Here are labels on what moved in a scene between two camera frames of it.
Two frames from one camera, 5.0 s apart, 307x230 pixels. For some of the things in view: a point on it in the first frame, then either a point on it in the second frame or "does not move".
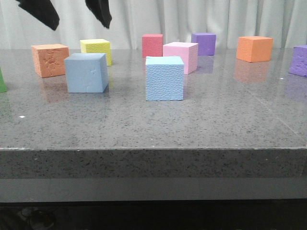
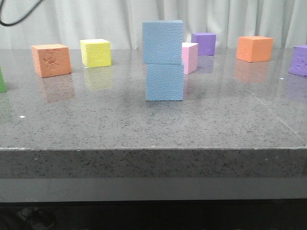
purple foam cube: x=206 y=41 does not move
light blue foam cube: x=164 y=78 does not move
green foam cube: x=3 y=86 does not move
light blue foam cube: x=87 y=73 → x=163 y=42
